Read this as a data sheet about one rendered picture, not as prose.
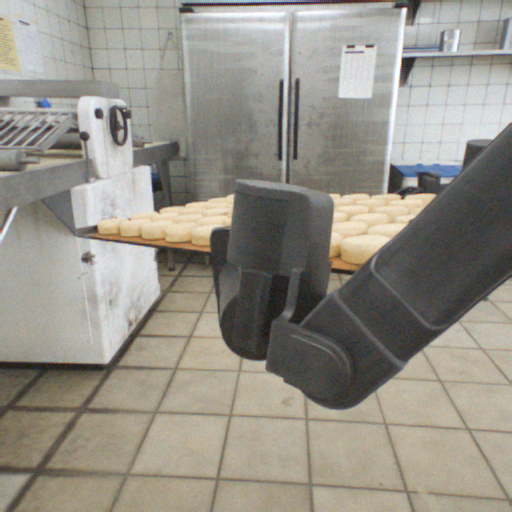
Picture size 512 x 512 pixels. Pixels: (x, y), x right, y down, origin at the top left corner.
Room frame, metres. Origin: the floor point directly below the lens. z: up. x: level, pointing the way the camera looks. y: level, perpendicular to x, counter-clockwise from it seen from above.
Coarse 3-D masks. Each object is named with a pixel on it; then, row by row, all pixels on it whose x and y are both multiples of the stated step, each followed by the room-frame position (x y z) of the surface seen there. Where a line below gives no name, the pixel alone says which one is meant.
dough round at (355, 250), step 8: (344, 240) 0.41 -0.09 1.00; (352, 240) 0.41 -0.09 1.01; (360, 240) 0.40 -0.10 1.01; (368, 240) 0.40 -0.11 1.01; (376, 240) 0.40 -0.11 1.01; (384, 240) 0.40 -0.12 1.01; (344, 248) 0.40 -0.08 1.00; (352, 248) 0.39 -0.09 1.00; (360, 248) 0.38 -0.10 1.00; (368, 248) 0.38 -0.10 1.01; (376, 248) 0.38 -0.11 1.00; (344, 256) 0.40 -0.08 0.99; (352, 256) 0.39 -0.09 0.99; (360, 256) 0.38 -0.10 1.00; (368, 256) 0.38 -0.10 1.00; (360, 264) 0.38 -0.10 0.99
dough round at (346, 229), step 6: (348, 222) 0.50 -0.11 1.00; (354, 222) 0.50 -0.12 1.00; (360, 222) 0.50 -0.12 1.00; (336, 228) 0.47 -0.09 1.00; (342, 228) 0.47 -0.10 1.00; (348, 228) 0.47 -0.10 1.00; (354, 228) 0.47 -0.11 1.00; (360, 228) 0.47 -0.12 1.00; (366, 228) 0.47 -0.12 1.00; (342, 234) 0.46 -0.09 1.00; (348, 234) 0.46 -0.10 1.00; (354, 234) 0.46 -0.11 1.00; (360, 234) 0.47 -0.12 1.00; (366, 234) 0.47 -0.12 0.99
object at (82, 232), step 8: (96, 224) 0.71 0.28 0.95; (80, 232) 0.68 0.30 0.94; (88, 232) 0.69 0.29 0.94; (96, 232) 0.71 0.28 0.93; (104, 240) 0.63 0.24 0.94; (112, 240) 0.61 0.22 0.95; (120, 240) 0.60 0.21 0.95; (160, 248) 0.54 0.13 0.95; (168, 248) 0.53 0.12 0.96; (176, 248) 0.52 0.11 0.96; (184, 248) 0.51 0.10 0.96; (336, 272) 0.37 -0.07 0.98; (344, 272) 0.37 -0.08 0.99; (352, 272) 0.36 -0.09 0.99
